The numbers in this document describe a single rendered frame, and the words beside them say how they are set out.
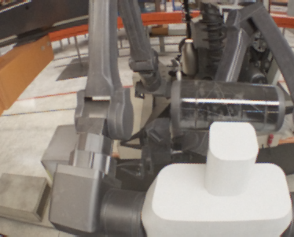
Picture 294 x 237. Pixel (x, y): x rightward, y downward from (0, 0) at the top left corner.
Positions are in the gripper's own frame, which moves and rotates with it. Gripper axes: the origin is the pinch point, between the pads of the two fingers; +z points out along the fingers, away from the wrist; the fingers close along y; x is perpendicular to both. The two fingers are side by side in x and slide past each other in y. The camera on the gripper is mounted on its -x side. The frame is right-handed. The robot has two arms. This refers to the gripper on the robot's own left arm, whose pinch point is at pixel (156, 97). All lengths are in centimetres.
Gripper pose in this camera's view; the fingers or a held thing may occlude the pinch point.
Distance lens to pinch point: 97.9
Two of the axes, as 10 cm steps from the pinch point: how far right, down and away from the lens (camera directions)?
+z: 1.9, 4.0, 9.0
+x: -1.1, 9.2, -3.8
